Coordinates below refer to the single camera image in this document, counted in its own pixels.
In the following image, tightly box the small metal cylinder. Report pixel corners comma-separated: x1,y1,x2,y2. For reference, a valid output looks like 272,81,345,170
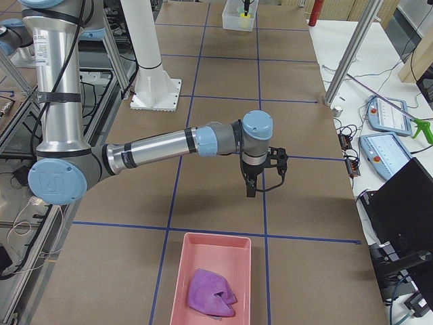
332,106,343,118

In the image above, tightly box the pink plastic bin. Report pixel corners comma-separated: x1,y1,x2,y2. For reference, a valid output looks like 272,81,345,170
170,232,252,324

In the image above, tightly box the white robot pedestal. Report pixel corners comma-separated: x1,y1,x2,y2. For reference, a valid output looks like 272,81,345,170
121,0,182,112

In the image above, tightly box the yellow plastic cup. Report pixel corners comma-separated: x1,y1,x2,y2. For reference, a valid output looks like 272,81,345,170
240,12,250,30

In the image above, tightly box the purple cloth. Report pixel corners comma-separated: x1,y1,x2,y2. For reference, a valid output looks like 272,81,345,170
187,269,237,318

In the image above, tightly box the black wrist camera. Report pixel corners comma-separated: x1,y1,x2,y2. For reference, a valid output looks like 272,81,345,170
265,147,288,179

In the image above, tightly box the near teach pendant tablet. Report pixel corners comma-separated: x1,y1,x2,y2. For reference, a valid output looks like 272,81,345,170
359,131,413,181

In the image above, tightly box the black monitor stand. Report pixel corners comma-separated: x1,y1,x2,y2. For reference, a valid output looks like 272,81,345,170
369,243,432,303

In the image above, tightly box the red fire extinguisher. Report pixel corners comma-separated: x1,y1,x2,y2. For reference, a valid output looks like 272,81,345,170
309,0,325,27

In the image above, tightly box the far teach pendant tablet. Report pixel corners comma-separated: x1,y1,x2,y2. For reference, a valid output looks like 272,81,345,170
367,95,412,136

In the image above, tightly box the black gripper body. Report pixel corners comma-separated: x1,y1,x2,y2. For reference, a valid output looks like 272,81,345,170
241,164,265,185

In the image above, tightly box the aluminium frame post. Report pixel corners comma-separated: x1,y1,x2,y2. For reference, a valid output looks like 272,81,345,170
323,0,384,106

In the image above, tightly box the clear plastic box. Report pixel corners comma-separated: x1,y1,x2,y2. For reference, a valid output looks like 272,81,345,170
222,0,258,32

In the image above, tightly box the black laptop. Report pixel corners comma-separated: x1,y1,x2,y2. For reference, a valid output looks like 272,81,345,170
362,158,432,257

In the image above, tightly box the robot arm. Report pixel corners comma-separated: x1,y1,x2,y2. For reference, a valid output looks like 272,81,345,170
22,1,277,205
1,1,160,65

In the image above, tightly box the teach pendant tablet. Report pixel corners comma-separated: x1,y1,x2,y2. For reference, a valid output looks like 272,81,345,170
359,131,413,181
367,95,412,136

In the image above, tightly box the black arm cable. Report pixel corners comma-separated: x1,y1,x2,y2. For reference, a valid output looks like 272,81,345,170
238,118,287,194

